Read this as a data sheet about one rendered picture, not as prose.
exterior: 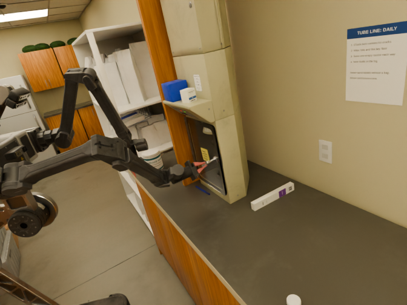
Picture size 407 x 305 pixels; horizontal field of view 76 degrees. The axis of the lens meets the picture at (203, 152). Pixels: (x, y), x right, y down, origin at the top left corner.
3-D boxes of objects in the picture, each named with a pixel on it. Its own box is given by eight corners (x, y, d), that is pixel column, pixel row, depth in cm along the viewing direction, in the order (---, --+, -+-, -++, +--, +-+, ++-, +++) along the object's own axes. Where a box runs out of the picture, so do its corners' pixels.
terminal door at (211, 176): (199, 177, 164) (185, 116, 148) (227, 196, 139) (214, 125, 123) (198, 177, 164) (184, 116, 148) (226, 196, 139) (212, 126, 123)
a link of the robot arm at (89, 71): (67, 59, 123) (62, 66, 115) (97, 68, 128) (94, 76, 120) (58, 136, 145) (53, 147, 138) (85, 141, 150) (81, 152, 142)
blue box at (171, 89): (181, 95, 142) (177, 78, 139) (190, 97, 134) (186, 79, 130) (165, 100, 138) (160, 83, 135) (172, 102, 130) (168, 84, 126)
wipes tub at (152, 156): (160, 163, 207) (155, 146, 202) (166, 168, 197) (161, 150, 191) (145, 169, 202) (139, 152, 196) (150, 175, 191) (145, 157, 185)
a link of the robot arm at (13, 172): (-12, 170, 92) (-14, 184, 90) (17, 164, 93) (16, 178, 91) (8, 178, 101) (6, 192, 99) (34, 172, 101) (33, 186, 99)
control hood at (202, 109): (185, 112, 149) (180, 95, 145) (215, 121, 122) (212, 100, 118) (166, 118, 144) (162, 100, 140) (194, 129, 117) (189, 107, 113)
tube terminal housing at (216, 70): (232, 168, 177) (212, 48, 147) (265, 185, 150) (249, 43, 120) (200, 183, 167) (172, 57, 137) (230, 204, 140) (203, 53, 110)
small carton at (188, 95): (189, 100, 128) (186, 88, 126) (197, 100, 125) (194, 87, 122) (182, 103, 125) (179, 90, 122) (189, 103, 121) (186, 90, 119)
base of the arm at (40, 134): (46, 146, 145) (37, 126, 141) (61, 143, 146) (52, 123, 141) (39, 152, 137) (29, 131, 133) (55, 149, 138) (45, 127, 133)
